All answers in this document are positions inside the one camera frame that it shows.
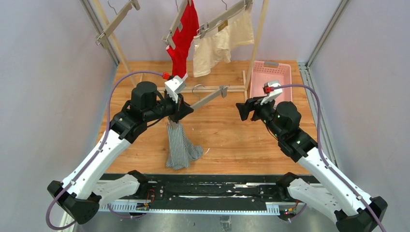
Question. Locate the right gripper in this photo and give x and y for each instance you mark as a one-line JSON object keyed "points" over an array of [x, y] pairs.
{"points": [[254, 109]]}

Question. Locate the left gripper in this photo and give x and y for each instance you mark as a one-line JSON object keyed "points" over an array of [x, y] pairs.
{"points": [[178, 108]]}

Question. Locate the beige clip hanger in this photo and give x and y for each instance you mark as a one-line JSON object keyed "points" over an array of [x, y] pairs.
{"points": [[109, 27], [222, 91]]}

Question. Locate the grey striped underwear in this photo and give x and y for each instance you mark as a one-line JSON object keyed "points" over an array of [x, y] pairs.
{"points": [[181, 150]]}

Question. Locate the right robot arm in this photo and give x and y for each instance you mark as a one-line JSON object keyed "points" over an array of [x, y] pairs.
{"points": [[342, 201]]}

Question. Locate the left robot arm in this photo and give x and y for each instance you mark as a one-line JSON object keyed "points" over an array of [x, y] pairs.
{"points": [[79, 194]]}

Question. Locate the cream underwear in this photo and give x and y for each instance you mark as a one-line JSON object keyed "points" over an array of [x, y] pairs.
{"points": [[218, 43]]}

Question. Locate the red underwear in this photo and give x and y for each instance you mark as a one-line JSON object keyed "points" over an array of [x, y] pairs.
{"points": [[183, 39]]}

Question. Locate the cream underwear hanger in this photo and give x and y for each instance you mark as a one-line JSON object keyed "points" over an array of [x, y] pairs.
{"points": [[229, 13]]}

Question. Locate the empty beige clip hanger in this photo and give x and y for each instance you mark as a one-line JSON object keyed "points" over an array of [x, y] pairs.
{"points": [[109, 27]]}

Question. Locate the pink plastic basket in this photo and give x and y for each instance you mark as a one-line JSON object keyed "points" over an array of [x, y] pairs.
{"points": [[265, 71]]}

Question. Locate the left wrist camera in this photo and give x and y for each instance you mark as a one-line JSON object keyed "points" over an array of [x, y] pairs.
{"points": [[174, 87]]}

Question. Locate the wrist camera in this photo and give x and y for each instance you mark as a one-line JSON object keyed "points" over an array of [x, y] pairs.
{"points": [[174, 87], [272, 90]]}

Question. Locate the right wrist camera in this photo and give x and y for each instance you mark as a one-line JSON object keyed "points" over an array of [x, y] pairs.
{"points": [[272, 90]]}

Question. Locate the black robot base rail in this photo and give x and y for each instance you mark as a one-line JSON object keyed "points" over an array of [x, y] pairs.
{"points": [[207, 194]]}

